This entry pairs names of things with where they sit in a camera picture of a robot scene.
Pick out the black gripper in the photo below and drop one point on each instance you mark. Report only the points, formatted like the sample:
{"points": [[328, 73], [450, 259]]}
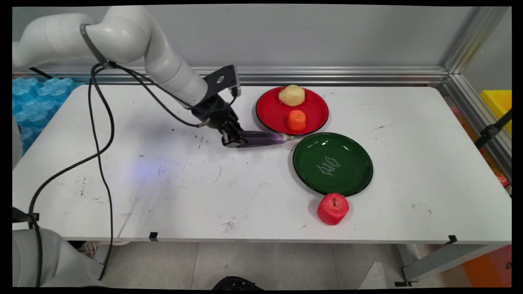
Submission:
{"points": [[214, 112]]}

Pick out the purple toy eggplant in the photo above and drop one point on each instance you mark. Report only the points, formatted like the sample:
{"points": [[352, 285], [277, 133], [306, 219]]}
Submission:
{"points": [[263, 138]]}

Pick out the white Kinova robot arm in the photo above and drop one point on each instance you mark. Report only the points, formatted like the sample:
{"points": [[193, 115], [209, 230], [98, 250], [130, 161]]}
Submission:
{"points": [[122, 32]]}

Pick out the red round plate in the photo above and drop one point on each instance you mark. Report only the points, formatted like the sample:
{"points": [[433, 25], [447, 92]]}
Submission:
{"points": [[271, 112]]}

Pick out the orange toy tangerine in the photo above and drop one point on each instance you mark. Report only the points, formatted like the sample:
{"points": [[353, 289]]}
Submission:
{"points": [[296, 121]]}

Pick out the yellow toy potato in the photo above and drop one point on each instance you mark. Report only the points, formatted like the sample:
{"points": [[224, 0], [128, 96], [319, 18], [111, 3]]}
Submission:
{"points": [[291, 95]]}

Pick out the green round plate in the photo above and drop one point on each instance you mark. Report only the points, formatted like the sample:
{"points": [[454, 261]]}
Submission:
{"points": [[333, 163]]}

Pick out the red toy apple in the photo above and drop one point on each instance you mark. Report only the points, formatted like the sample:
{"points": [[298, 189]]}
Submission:
{"points": [[333, 209]]}

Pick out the black tape marker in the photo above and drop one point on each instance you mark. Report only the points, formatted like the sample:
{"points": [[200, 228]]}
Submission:
{"points": [[452, 239], [153, 236]]}

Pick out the black object on floor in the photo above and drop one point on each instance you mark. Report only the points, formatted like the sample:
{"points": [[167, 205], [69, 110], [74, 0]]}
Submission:
{"points": [[237, 283]]}

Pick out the blue plastic packaging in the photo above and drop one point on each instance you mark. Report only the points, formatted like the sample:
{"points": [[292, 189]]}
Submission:
{"points": [[36, 102]]}

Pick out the grey metal table leg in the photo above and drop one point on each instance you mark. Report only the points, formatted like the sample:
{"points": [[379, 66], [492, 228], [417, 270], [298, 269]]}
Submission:
{"points": [[445, 259]]}

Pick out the yellow plastic bin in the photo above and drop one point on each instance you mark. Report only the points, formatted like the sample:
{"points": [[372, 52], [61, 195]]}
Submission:
{"points": [[498, 102]]}

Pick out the orange box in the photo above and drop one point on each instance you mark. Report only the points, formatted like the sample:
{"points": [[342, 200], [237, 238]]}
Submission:
{"points": [[490, 267]]}

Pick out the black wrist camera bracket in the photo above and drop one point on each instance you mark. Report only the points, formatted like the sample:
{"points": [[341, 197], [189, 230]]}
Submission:
{"points": [[222, 81]]}

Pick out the aluminium horizontal frame rail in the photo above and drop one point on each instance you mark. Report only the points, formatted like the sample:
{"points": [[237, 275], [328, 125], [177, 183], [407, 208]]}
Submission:
{"points": [[367, 75]]}

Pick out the aluminium side frame rail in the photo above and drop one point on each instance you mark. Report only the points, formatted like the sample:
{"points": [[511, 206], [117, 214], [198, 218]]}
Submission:
{"points": [[474, 110]]}

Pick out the aluminium upright frame post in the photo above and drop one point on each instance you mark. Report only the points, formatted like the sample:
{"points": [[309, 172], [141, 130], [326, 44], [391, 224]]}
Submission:
{"points": [[476, 38]]}

